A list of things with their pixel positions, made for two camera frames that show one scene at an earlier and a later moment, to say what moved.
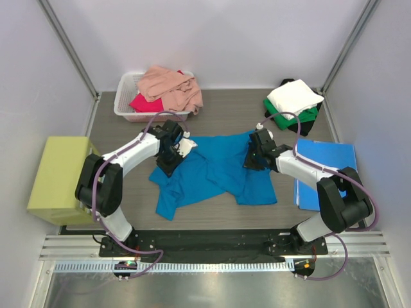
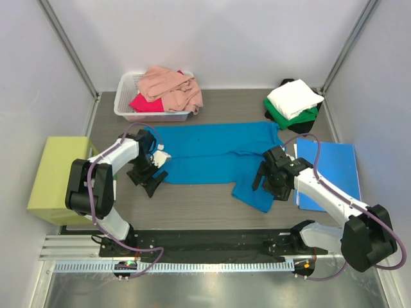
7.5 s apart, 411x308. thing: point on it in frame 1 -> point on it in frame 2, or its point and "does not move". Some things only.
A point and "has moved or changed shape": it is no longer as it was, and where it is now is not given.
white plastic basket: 126,90 does not move
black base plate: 210,246 does not move
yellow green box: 53,198 does not move
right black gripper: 248,162 -> 280,194
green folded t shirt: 306,115 does not move
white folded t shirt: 296,97 does not move
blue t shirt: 215,166 has moved or changed shape
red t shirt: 140,104 does not move
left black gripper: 169,169 -> 150,187
